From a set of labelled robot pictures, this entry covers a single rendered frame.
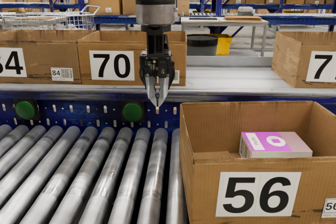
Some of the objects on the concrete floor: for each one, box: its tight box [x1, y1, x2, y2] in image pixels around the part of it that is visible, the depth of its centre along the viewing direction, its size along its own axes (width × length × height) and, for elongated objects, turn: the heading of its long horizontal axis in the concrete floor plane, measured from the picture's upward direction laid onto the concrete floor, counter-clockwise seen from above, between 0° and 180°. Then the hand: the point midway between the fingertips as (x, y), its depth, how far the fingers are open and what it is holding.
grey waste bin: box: [187, 35, 219, 56], centre depth 383 cm, size 50×50×64 cm
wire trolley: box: [1, 5, 101, 30], centre depth 355 cm, size 107×56×103 cm, turn 122°
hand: (157, 101), depth 75 cm, fingers closed
